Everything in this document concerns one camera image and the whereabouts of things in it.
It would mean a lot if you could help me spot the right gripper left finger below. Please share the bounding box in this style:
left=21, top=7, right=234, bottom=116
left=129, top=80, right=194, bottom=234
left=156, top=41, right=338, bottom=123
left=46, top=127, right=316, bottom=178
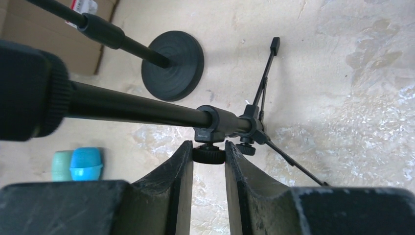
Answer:
left=0, top=141, right=193, bottom=235

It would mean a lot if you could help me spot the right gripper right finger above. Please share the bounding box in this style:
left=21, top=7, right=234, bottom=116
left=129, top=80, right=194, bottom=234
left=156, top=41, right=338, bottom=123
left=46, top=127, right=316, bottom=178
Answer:
left=225, top=141, right=415, bottom=235

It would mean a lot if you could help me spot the blue microphone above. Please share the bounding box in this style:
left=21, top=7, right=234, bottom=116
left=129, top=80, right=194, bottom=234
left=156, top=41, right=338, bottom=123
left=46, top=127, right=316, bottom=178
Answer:
left=69, top=147, right=103, bottom=181

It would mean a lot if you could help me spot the green microphone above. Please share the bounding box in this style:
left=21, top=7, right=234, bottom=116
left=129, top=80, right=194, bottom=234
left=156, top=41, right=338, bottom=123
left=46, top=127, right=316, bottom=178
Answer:
left=51, top=150, right=73, bottom=182

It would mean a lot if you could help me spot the black round-base clip stand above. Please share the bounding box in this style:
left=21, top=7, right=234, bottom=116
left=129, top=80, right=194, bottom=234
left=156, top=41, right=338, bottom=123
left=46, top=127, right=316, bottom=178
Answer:
left=31, top=0, right=205, bottom=101

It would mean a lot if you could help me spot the black tripod shock-mount stand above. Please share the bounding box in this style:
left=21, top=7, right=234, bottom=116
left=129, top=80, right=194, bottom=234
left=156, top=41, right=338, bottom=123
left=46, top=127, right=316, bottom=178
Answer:
left=0, top=41, right=326, bottom=186

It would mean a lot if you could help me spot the tan plastic tool case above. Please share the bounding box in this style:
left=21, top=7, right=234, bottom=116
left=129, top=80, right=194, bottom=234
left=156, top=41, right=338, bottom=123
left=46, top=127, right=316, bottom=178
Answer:
left=0, top=0, right=103, bottom=75

